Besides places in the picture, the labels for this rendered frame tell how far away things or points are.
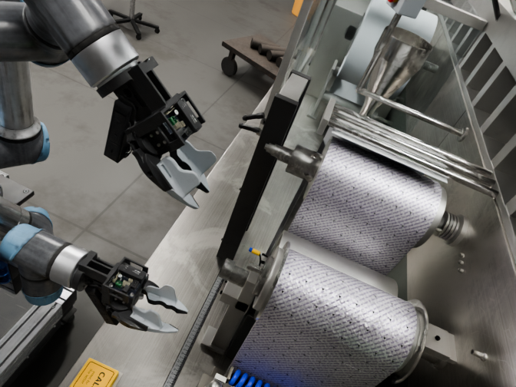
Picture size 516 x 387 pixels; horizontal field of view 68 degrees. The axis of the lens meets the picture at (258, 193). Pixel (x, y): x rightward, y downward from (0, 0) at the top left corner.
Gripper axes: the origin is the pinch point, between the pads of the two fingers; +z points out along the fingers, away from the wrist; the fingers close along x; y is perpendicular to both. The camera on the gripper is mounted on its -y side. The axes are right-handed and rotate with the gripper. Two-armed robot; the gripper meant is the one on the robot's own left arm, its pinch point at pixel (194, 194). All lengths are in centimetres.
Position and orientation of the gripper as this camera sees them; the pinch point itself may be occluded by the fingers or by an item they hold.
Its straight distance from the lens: 60.0
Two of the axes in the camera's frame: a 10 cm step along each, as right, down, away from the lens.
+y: 8.1, -2.7, -5.2
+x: 2.9, -5.9, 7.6
